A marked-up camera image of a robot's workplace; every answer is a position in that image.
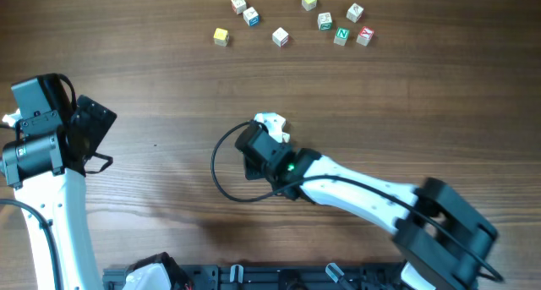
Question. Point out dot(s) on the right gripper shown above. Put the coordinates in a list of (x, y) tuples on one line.
[(252, 169)]

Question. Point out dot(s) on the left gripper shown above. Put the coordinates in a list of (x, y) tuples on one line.
[(95, 117)]

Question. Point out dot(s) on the dark green block Z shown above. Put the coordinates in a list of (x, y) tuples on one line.
[(324, 21)]

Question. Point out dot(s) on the yellow wooden block top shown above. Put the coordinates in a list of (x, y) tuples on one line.
[(309, 4)]

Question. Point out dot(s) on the yellow wooden block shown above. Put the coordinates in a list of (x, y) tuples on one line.
[(309, 4), (221, 37)]

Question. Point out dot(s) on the yellow-edged wooden block K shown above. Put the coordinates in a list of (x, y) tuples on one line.
[(286, 137)]

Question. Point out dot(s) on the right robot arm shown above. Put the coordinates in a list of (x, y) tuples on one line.
[(444, 240)]

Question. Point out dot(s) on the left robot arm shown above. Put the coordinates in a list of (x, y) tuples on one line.
[(55, 216)]

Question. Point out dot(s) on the yellow wooden block left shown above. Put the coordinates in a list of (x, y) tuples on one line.
[(221, 37)]

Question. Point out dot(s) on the blue-edged wooden block A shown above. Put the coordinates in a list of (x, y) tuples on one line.
[(251, 16)]

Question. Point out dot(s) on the green wooden block N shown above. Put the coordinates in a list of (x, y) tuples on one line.
[(341, 36)]

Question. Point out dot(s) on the red-edged wooden block top left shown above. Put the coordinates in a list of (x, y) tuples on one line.
[(239, 6)]

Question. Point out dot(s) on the red wooden letter block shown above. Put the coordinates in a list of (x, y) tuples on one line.
[(365, 35)]

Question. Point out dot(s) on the plain wooden block bird picture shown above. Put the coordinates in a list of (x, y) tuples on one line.
[(354, 13)]

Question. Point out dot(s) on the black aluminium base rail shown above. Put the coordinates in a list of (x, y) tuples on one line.
[(368, 276)]

